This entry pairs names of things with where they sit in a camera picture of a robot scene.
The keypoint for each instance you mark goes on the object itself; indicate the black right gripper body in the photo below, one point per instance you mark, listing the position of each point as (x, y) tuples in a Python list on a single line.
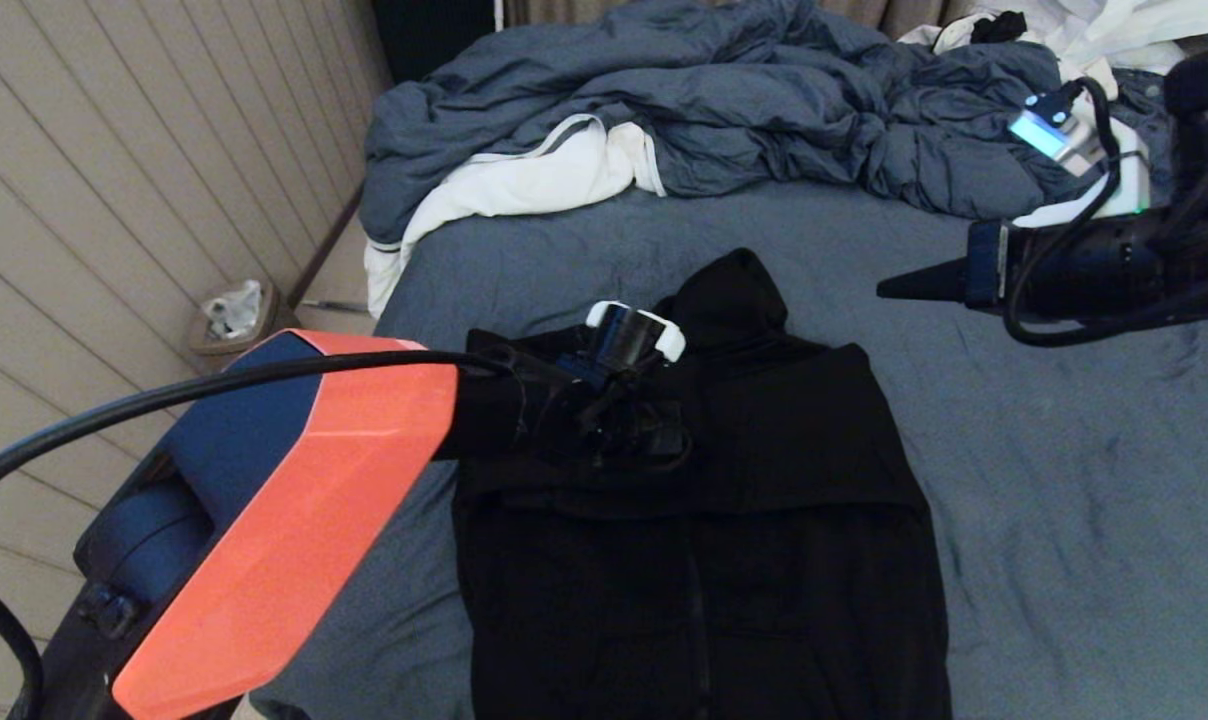
[(1074, 270)]

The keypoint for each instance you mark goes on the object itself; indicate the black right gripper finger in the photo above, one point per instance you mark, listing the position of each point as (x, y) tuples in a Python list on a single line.
[(939, 293), (939, 276)]

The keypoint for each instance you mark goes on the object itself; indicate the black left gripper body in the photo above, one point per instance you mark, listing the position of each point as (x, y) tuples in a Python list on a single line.
[(624, 425)]

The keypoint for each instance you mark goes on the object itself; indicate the black zip hoodie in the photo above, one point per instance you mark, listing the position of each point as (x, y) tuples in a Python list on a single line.
[(764, 550)]

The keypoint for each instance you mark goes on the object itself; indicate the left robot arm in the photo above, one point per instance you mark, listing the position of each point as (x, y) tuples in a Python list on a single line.
[(294, 500)]

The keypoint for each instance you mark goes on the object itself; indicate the white clothes pile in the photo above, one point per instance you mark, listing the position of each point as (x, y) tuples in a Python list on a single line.
[(1039, 15)]

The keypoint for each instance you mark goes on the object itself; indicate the blue denim garment with buttons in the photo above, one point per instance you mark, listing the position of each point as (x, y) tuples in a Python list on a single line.
[(1154, 100)]

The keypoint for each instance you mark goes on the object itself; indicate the blue bed sheet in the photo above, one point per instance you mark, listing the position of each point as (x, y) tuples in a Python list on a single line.
[(1064, 500)]

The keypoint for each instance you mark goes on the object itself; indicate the rumpled blue duvet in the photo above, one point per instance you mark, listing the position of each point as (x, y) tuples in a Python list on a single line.
[(764, 100)]

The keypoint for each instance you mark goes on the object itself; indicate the small black garment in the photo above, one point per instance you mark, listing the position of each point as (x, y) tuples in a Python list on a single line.
[(999, 28)]

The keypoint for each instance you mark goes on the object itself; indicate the beige curtain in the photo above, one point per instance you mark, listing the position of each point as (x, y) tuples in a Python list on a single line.
[(894, 15)]

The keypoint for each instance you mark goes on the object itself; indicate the grey metal rod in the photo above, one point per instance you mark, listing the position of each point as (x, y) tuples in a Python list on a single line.
[(334, 304)]

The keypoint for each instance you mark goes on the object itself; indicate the brown trash bin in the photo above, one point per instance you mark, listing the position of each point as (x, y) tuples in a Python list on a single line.
[(276, 312)]

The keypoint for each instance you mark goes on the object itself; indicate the white plastic bin liner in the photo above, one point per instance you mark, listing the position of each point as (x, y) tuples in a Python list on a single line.
[(232, 312)]

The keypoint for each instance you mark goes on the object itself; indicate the black furniture piece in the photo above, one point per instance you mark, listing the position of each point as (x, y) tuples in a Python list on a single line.
[(434, 30)]

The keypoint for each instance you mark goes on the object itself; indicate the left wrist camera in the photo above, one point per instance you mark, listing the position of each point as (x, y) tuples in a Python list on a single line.
[(624, 335)]

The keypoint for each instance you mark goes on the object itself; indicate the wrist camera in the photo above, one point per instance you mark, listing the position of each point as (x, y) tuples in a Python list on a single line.
[(624, 335), (1129, 170)]

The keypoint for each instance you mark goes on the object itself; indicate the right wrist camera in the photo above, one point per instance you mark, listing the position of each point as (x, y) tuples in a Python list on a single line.
[(1129, 170)]

